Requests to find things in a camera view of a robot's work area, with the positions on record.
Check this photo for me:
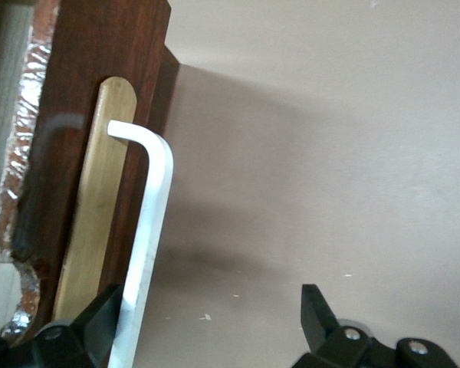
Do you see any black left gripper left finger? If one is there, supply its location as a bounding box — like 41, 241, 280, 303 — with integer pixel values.
0, 283, 123, 368

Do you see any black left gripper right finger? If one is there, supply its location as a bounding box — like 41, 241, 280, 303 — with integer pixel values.
291, 283, 460, 368

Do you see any wooden drawer with white handle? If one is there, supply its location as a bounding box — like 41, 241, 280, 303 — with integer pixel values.
0, 0, 182, 368

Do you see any brown table mat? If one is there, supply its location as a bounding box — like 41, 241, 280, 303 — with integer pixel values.
107, 0, 460, 368

